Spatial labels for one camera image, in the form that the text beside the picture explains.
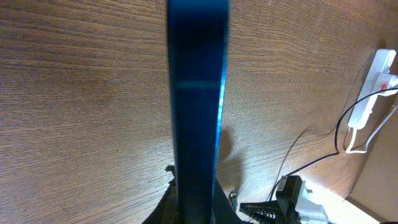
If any white power strip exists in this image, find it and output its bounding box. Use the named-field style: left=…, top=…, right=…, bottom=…
left=348, top=49, right=397, bottom=130

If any black charger cable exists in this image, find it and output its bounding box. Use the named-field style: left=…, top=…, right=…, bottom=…
left=229, top=86, right=398, bottom=215

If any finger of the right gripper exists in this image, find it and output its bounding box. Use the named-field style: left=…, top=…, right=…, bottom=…
left=239, top=200, right=281, bottom=224

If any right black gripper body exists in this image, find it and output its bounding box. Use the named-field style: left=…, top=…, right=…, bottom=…
left=275, top=175, right=302, bottom=224

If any blue Galaxy smartphone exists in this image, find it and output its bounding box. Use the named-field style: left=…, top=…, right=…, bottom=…
left=167, top=0, right=229, bottom=223

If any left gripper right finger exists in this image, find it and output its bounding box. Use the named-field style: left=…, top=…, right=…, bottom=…
left=213, top=179, right=244, bottom=224

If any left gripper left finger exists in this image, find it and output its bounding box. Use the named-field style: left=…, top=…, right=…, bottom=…
left=143, top=165, right=179, bottom=224

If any white power strip cord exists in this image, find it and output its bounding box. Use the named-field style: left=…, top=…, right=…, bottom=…
left=344, top=104, right=398, bottom=155

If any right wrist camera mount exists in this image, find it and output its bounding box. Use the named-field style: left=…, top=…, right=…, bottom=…
left=295, top=181, right=329, bottom=224

